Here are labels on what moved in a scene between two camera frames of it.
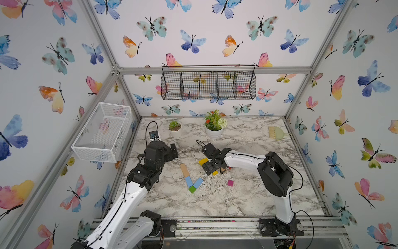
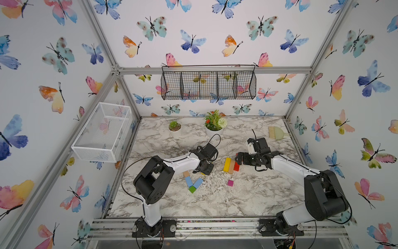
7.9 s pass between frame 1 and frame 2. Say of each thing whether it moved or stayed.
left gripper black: moved
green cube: stayed
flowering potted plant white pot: stayed
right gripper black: moved
